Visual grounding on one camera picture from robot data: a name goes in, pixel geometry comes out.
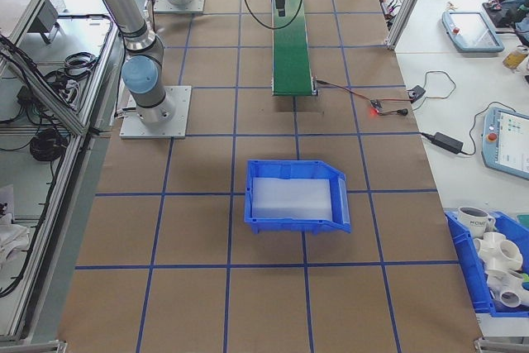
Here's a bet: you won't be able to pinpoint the green belt conveyor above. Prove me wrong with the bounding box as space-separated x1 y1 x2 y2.
270 0 320 99

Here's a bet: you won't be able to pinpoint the blue plastic bin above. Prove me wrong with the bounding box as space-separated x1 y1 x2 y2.
242 158 353 236

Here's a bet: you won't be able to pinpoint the grey blue teach pendant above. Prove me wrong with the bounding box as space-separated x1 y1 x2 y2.
480 105 529 173
441 9 506 55

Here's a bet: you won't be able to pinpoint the black power adapter brick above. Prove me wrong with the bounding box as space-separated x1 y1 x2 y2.
431 131 465 155

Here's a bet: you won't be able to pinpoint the grey metal box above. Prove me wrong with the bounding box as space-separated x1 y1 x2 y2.
27 0 63 45

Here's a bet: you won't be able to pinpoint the white printed mug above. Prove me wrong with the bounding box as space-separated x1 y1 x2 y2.
456 205 497 235

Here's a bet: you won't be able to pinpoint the large blue storage crate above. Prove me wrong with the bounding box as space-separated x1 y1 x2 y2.
444 208 529 317

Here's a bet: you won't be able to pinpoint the white PVC pipe fitting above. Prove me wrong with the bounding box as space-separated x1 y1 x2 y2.
484 269 529 312
472 231 527 272

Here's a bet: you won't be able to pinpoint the white crumpled cloth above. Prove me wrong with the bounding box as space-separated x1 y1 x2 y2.
0 185 31 265

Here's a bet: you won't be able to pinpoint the red and black conveyor wire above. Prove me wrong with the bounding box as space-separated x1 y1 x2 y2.
314 78 373 103

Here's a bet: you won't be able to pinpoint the aluminium extrusion post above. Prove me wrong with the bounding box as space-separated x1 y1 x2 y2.
386 0 440 51

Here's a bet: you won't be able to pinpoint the black cable bundle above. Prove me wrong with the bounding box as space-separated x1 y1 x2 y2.
64 53 100 77
43 69 82 100
29 128 69 163

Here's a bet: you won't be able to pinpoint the V-shaped aluminium frame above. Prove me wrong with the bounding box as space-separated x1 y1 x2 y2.
0 0 125 344

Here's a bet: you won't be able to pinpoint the metal corner bracket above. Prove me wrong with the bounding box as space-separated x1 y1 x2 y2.
474 336 529 353
0 339 69 353

